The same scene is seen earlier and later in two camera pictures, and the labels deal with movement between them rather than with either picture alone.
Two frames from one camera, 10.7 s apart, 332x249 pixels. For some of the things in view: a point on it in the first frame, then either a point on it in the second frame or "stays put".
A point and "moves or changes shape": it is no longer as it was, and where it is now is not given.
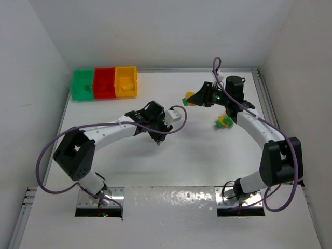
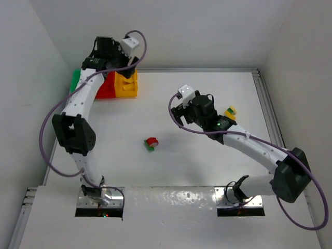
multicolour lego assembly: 184,100 moves or changes shape
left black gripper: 157,133 → 127,67
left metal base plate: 86,199 stays put
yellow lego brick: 128,86 stays put
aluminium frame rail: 266,104 stays put
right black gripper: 206,93 → 184,112
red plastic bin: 104,83 stays put
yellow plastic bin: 123,75 stays put
